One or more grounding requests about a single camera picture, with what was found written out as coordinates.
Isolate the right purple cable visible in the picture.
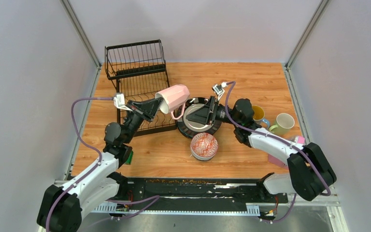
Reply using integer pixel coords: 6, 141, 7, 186
224, 81, 332, 224

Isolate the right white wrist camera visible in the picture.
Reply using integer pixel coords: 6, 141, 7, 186
212, 82, 228, 101

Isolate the pink box with mirror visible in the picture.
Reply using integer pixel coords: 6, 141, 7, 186
268, 135, 306, 170

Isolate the black rimmed white plate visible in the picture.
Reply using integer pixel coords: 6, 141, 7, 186
175, 97, 222, 139

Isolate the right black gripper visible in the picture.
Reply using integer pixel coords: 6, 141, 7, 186
185, 96, 241, 126

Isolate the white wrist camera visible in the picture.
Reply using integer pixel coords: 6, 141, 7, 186
212, 82, 228, 101
113, 92, 132, 111

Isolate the blue green striped sponge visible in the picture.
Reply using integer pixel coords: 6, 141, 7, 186
124, 151, 133, 165

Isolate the red patterned white bowl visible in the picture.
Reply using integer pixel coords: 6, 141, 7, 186
190, 132, 219, 161

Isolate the light green mug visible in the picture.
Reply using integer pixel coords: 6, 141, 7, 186
268, 113, 295, 136

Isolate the pink ceramic mug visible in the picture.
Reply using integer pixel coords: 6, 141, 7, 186
155, 84, 190, 120

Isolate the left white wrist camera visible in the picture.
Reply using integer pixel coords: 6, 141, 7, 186
113, 92, 132, 111

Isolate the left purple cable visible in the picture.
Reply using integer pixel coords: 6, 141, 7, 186
45, 97, 160, 232

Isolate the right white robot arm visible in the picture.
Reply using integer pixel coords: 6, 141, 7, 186
178, 96, 337, 202

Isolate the purple cable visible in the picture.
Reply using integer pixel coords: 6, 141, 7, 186
224, 81, 332, 224
45, 97, 160, 232

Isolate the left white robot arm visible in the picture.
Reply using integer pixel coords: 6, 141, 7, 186
37, 97, 164, 232

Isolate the blue butterfly mug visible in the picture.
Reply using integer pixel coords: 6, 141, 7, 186
252, 105, 270, 129

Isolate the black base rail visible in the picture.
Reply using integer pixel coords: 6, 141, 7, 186
91, 177, 305, 219

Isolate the black wire dish rack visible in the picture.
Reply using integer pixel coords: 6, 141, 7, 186
104, 39, 177, 138

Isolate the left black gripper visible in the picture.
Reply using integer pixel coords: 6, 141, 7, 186
123, 97, 162, 144

